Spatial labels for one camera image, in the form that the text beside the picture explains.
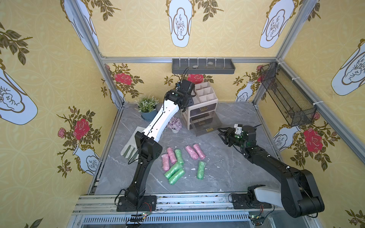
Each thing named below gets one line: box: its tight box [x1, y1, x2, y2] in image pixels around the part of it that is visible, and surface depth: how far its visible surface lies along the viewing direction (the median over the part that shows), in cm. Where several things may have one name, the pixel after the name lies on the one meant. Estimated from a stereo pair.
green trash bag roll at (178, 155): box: [174, 148, 184, 165], surface depth 91 cm
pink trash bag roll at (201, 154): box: [192, 143, 206, 160], surface depth 92 cm
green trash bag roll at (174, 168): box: [164, 161, 183, 180], surface depth 85 cm
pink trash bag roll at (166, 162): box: [161, 153, 171, 172], surface depth 88 cm
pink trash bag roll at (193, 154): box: [185, 145, 200, 161], surface depth 92 cm
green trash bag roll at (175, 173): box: [164, 162, 186, 186], surface depth 84 cm
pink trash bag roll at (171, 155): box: [166, 146, 177, 164], surface depth 91 cm
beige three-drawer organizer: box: [181, 81, 223, 137], surface depth 94 cm
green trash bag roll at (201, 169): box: [196, 161, 207, 181], surface depth 85 cm
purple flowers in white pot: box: [167, 116, 183, 134], surface depth 98 cm
